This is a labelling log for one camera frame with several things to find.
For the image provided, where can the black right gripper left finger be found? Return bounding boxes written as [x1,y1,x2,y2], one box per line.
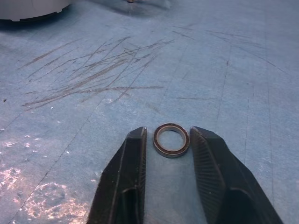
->
[86,126,148,224]

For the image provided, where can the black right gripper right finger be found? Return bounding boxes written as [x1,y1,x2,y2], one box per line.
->
[190,126,285,224]

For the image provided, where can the small metal bearing ring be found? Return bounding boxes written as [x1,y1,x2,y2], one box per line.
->
[152,122,190,159]

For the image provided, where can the blue foam table cover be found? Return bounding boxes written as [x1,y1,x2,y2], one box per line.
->
[0,0,299,224]

